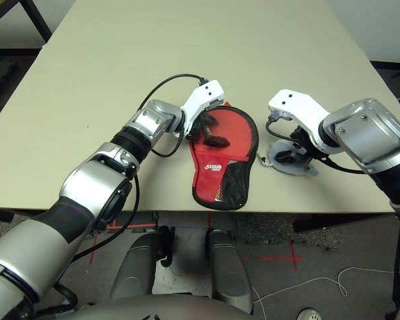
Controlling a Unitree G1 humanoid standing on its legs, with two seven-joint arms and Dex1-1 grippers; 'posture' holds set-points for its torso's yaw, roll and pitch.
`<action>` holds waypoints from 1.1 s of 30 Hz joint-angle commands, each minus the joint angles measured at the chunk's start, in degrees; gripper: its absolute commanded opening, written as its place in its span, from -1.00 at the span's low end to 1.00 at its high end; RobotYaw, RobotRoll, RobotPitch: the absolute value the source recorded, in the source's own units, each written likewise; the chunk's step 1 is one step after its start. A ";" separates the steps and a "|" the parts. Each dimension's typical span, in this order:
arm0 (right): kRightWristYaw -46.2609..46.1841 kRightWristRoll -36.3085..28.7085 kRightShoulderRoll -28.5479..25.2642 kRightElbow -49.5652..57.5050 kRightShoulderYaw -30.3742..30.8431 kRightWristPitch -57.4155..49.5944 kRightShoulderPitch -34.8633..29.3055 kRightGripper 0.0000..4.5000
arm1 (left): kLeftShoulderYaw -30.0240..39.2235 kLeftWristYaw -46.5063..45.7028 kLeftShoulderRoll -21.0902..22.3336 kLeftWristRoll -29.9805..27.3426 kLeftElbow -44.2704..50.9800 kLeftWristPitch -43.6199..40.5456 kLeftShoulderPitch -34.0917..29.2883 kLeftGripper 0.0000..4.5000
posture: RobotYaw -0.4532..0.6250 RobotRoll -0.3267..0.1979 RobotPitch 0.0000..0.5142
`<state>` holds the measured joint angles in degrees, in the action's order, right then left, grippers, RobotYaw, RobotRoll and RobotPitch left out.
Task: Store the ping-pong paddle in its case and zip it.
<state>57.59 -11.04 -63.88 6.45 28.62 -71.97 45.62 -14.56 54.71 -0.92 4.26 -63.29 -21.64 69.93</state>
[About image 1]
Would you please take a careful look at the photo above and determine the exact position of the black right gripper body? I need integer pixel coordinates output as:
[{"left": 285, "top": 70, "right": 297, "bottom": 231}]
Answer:
[{"left": 289, "top": 126, "right": 316, "bottom": 157}]

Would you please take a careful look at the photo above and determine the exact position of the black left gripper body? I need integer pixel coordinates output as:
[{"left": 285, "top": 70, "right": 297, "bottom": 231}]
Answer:
[{"left": 186, "top": 112, "right": 214, "bottom": 141}]

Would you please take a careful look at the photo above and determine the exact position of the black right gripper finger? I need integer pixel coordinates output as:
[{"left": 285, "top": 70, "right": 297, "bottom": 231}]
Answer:
[{"left": 276, "top": 149, "right": 296, "bottom": 163}]

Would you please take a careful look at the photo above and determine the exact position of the white grey plush pendant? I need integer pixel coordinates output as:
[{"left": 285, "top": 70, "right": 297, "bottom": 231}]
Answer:
[{"left": 265, "top": 139, "right": 320, "bottom": 177}]

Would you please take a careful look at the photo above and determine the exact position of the red black paddle case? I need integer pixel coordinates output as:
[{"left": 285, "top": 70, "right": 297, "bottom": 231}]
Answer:
[{"left": 187, "top": 102, "right": 259, "bottom": 211}]

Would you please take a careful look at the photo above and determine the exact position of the speckled grey floor mat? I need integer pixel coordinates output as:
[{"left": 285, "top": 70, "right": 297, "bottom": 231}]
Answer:
[{"left": 231, "top": 213, "right": 341, "bottom": 251}]

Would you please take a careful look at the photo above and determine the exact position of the grey robot right leg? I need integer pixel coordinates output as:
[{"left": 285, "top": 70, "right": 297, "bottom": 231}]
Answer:
[{"left": 205, "top": 229, "right": 254, "bottom": 313}]

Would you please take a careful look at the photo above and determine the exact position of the grey robot leg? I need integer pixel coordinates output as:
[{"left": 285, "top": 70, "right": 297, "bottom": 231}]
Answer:
[
  {"left": 205, "top": 229, "right": 254, "bottom": 313},
  {"left": 109, "top": 229, "right": 173, "bottom": 299}
]

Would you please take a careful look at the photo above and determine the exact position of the grey robot left leg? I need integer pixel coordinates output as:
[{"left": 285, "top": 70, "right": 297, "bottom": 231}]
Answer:
[{"left": 109, "top": 229, "right": 173, "bottom": 299}]

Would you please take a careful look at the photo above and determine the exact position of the white mesh sneaker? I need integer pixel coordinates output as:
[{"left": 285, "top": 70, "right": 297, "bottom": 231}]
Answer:
[{"left": 297, "top": 308, "right": 324, "bottom": 320}]

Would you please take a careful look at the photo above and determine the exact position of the red floor tape line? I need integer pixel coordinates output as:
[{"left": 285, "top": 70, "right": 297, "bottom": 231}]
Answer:
[{"left": 88, "top": 213, "right": 156, "bottom": 265}]

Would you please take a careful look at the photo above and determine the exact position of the grey robot torso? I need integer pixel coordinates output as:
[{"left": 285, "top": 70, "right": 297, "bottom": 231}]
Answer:
[{"left": 73, "top": 293, "right": 254, "bottom": 320}]

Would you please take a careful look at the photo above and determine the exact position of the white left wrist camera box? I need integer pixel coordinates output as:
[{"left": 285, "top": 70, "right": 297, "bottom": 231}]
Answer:
[{"left": 179, "top": 79, "right": 226, "bottom": 139}]

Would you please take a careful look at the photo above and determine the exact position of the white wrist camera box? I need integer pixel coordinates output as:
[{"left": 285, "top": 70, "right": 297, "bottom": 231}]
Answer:
[
  {"left": 179, "top": 79, "right": 226, "bottom": 139},
  {"left": 267, "top": 88, "right": 337, "bottom": 157}
]

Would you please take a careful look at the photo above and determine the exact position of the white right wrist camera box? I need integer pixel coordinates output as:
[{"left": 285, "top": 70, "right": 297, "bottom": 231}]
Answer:
[{"left": 267, "top": 88, "right": 337, "bottom": 157}]

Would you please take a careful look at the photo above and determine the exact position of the white floor cable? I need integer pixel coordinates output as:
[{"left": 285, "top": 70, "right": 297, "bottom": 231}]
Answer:
[{"left": 253, "top": 266, "right": 400, "bottom": 320}]

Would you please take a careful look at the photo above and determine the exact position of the side table with black frame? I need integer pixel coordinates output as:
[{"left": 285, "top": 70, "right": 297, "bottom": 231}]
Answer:
[{"left": 0, "top": 0, "right": 53, "bottom": 57}]

